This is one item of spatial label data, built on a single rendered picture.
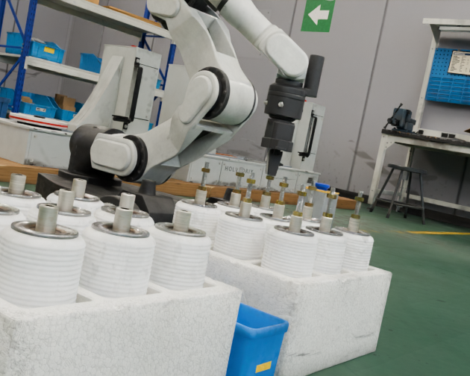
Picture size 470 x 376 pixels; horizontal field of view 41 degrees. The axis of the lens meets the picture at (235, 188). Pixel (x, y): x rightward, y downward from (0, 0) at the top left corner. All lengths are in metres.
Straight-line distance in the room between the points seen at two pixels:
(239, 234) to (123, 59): 2.60
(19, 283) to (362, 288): 0.76
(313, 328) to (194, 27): 0.96
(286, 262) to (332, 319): 0.16
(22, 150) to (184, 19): 1.61
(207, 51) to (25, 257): 1.15
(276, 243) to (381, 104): 5.83
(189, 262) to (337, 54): 6.51
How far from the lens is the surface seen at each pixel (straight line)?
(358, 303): 1.30
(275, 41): 1.44
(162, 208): 1.63
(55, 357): 0.72
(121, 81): 3.67
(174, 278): 0.88
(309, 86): 1.47
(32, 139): 3.21
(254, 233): 1.19
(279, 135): 1.44
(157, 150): 1.84
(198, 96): 1.69
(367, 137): 6.92
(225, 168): 4.17
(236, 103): 1.70
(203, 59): 1.77
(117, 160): 1.89
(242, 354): 0.99
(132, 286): 0.81
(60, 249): 0.71
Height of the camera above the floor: 0.40
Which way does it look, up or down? 4 degrees down
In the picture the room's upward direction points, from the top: 11 degrees clockwise
